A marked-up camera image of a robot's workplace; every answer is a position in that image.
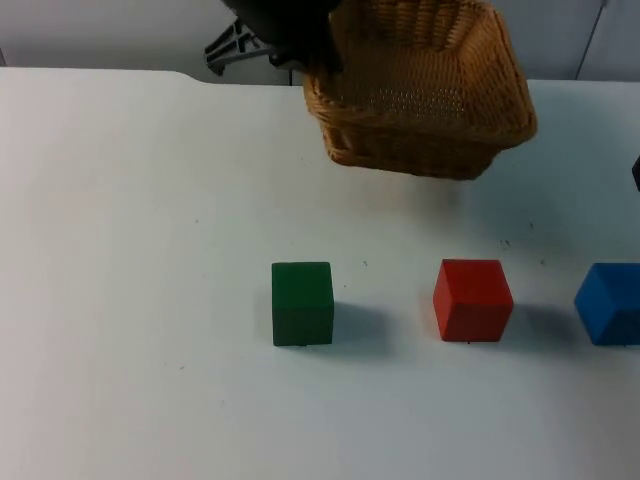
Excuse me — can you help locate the pale brown wicker basket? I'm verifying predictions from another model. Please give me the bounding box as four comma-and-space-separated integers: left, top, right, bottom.
302, 0, 539, 181

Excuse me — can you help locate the blue cube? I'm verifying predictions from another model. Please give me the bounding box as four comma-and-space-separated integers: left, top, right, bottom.
573, 262, 640, 347

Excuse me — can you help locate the red cube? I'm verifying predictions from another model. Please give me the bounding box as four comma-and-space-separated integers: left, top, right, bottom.
432, 258, 515, 344

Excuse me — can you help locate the green cube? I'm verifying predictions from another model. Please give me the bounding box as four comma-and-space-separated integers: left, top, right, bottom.
271, 261, 335, 347

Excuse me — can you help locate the grey metal bracket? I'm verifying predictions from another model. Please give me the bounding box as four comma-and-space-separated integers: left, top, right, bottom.
203, 20, 275, 77

